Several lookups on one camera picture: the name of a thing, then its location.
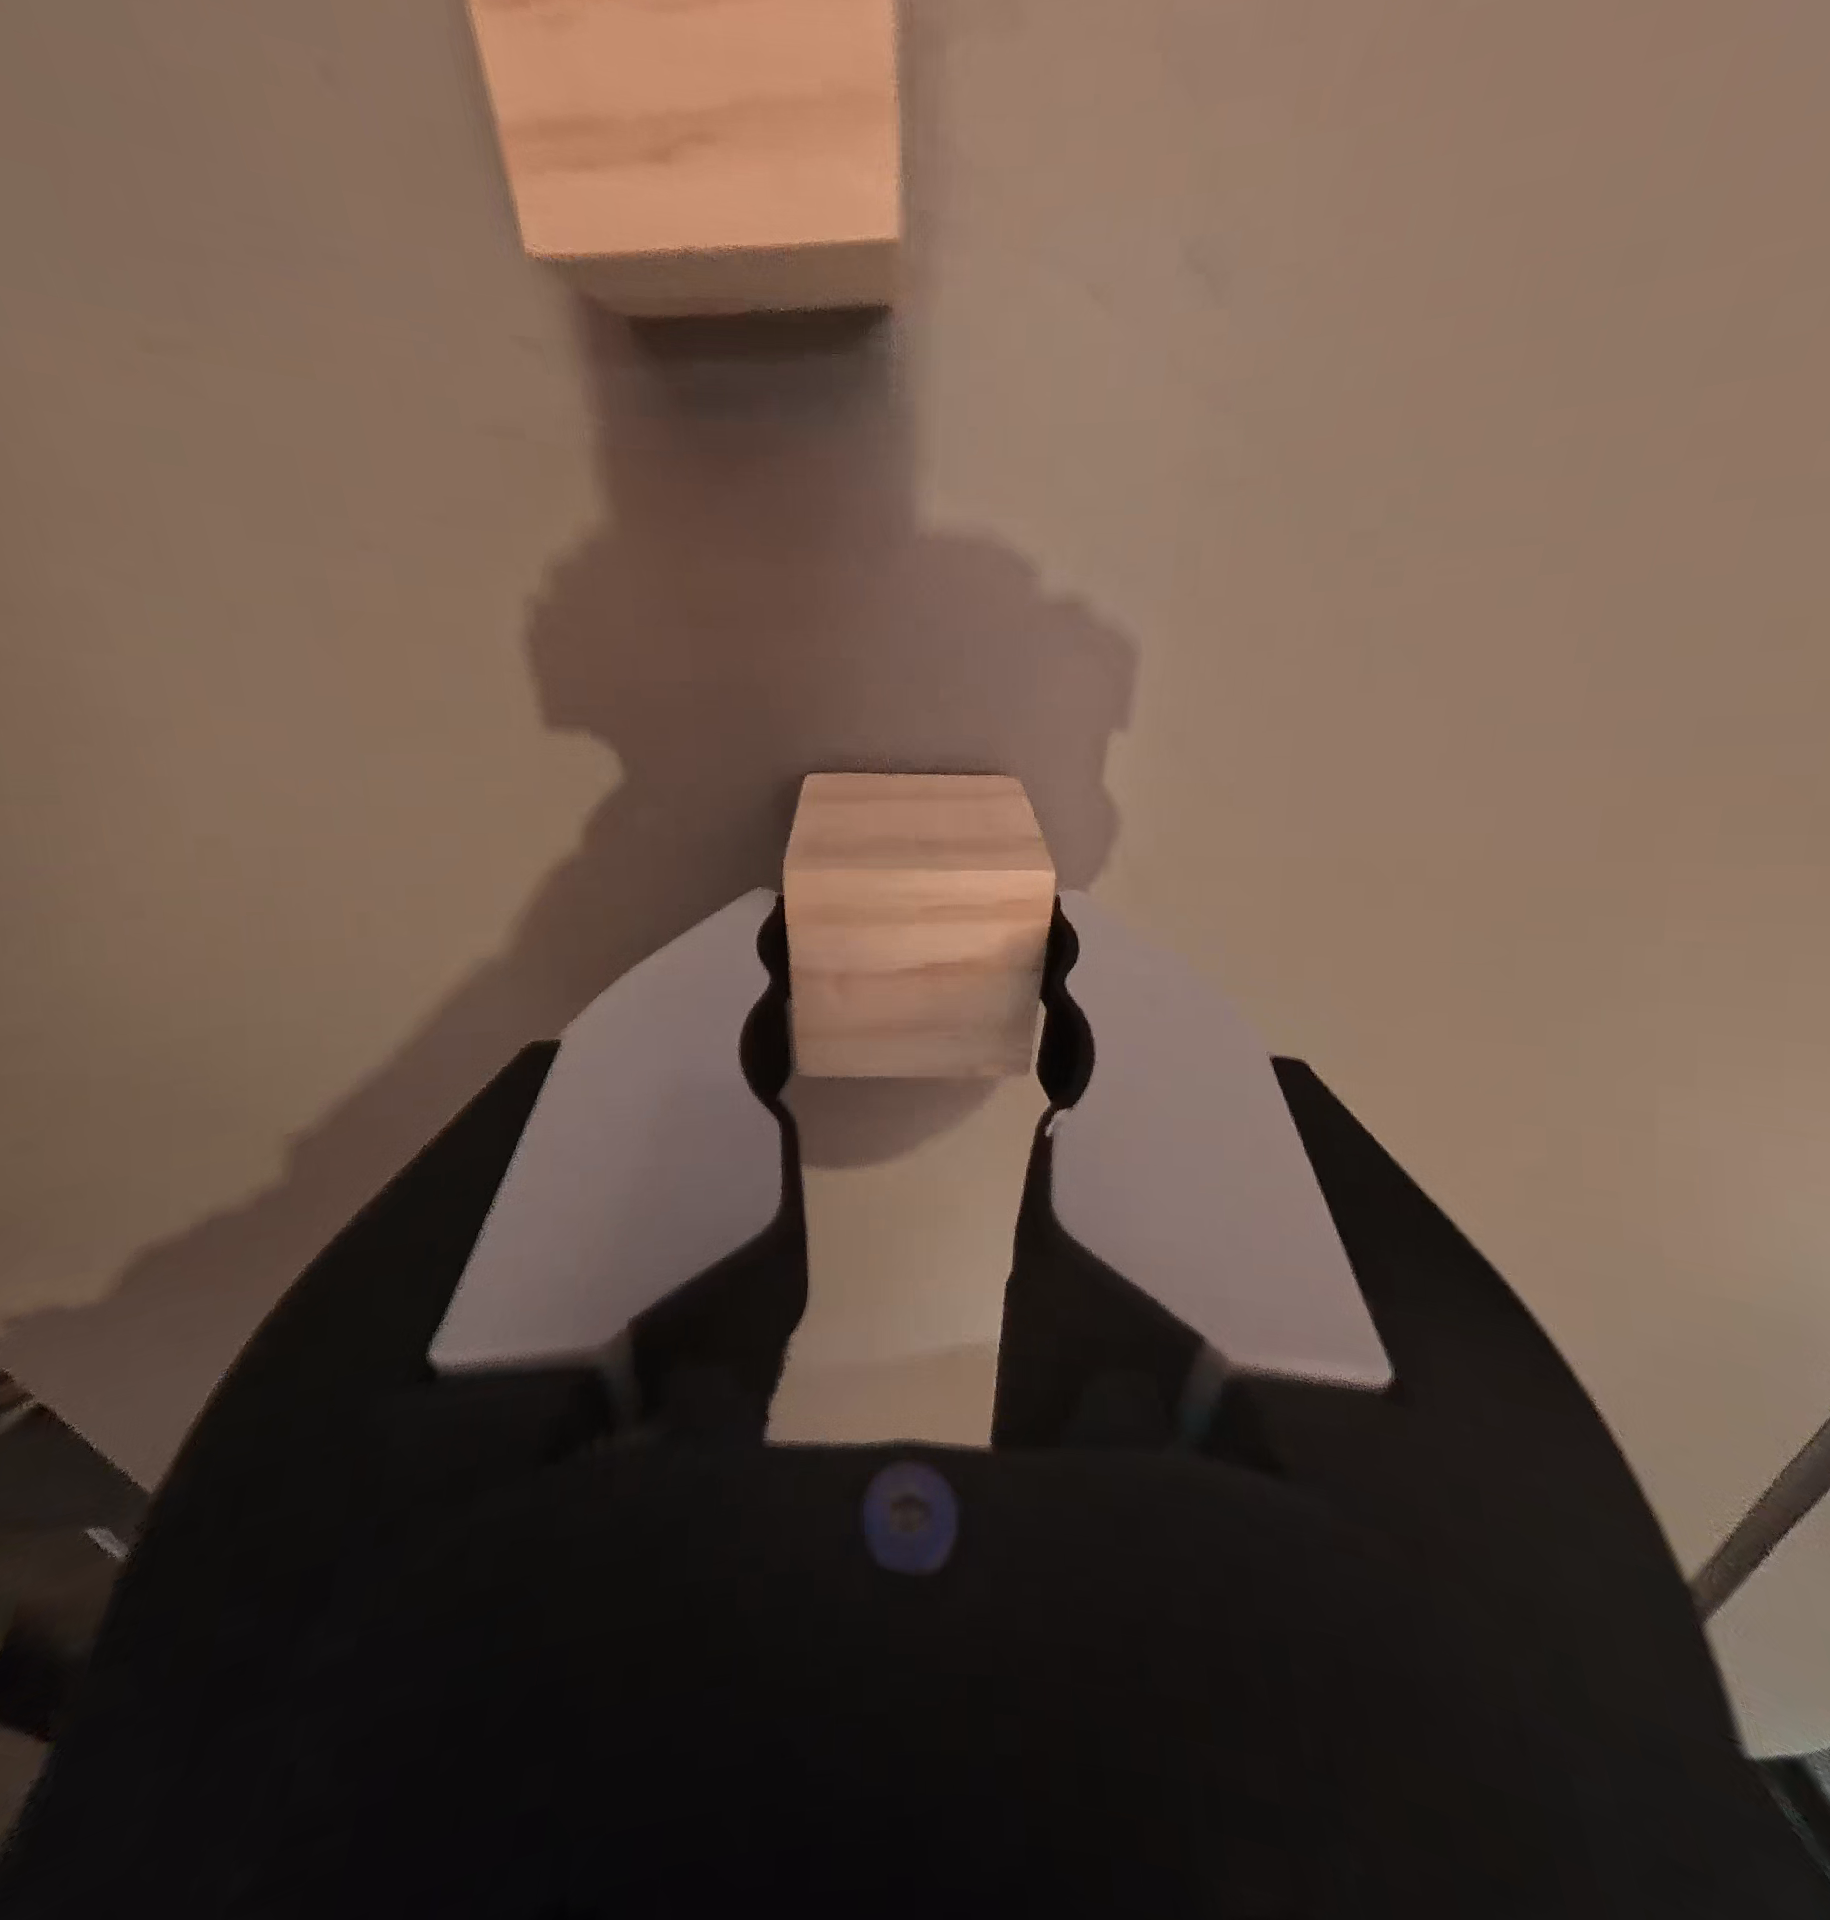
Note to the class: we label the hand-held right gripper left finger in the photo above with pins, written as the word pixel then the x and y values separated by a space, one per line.
pixel 632 1201

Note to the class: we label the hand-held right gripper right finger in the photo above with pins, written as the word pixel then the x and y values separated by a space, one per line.
pixel 1201 1201

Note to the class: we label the wooden cube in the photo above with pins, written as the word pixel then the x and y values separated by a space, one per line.
pixel 916 946
pixel 691 135

